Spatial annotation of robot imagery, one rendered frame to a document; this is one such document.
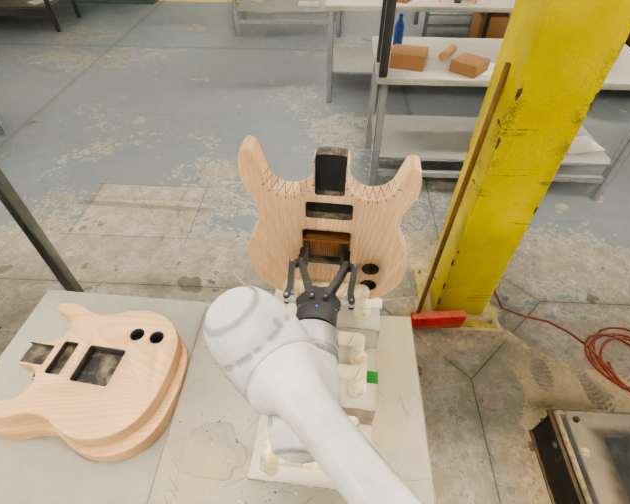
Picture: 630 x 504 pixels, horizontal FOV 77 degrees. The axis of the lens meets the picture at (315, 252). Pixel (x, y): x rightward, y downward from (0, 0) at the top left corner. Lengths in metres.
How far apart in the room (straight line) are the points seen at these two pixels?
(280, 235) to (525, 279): 2.17
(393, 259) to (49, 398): 0.87
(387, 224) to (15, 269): 2.72
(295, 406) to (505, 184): 1.50
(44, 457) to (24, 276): 2.00
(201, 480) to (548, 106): 1.55
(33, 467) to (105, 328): 0.34
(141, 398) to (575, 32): 1.60
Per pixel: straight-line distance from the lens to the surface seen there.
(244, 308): 0.46
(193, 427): 1.08
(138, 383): 1.11
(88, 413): 1.12
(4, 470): 1.27
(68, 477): 1.18
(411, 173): 0.71
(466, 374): 2.27
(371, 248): 0.83
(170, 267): 2.71
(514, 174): 1.79
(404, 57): 2.79
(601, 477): 1.97
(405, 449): 1.05
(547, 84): 1.62
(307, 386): 0.45
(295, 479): 1.00
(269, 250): 0.87
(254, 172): 0.74
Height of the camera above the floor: 1.91
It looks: 46 degrees down
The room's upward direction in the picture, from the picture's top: straight up
